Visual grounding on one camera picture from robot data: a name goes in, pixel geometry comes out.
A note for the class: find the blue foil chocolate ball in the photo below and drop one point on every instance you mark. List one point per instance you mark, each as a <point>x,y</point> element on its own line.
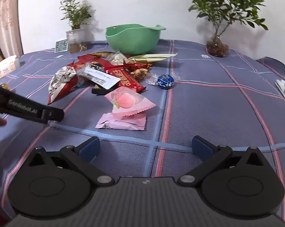
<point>165,81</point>

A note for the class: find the blue plaid tablecloth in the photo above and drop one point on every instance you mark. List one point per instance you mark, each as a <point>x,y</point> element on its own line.
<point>216,108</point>

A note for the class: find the gold and brown packet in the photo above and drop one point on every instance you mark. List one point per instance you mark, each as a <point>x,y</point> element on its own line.
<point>102,54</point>

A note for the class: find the plant in clear plastic pot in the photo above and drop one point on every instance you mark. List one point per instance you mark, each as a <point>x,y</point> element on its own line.
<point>76,28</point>

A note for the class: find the pink curtain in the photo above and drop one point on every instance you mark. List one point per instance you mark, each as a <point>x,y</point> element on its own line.
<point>5,16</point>

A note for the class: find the red and white snack bag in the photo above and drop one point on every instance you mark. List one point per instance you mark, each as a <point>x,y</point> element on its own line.
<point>60,81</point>

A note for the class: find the white digital clock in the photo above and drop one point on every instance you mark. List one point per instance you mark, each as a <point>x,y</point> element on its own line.
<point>61,46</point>

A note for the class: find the pink peach candy packet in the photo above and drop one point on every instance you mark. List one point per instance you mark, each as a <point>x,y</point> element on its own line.
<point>127,101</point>

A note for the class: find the white candy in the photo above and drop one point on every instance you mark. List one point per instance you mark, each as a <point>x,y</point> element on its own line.
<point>117,58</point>

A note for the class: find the cream and gold long packet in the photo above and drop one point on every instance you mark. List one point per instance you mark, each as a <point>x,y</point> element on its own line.
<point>154,57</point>

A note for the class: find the white plastic object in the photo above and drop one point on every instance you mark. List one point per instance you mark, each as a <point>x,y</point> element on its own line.
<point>284,89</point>

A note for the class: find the green plastic bowl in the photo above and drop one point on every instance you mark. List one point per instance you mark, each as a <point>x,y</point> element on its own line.
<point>133,39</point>

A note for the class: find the pink snack packet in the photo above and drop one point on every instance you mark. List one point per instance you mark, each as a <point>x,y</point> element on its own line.
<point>121,123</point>

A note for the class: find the white tissue pack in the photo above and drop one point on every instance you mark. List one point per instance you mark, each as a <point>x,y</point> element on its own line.
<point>7,67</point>

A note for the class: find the red nut candy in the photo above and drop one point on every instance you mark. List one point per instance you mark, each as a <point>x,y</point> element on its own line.
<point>140,74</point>

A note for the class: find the leafy plant in glass vase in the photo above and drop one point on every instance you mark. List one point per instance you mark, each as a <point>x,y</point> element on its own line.
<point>218,7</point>

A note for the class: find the blue and white snack packet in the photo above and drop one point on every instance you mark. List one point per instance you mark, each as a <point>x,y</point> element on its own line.
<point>99,78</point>

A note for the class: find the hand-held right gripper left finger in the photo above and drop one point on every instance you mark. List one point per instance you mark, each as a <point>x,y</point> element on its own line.
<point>90,147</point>

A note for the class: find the black bar packet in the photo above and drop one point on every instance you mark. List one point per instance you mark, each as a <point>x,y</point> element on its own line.
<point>98,91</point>

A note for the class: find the red printed snack packet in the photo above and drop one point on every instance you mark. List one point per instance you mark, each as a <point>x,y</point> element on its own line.
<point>90,60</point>

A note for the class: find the dark red long packet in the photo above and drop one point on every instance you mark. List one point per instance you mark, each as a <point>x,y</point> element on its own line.
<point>127,79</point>

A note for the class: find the small wrapped candy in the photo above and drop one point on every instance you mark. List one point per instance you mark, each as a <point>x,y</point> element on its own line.
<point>4,86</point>

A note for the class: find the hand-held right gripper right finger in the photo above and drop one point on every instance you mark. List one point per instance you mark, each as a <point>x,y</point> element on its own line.
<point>201,147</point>

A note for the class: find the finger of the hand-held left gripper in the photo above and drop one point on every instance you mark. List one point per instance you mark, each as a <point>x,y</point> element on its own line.
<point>53,115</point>

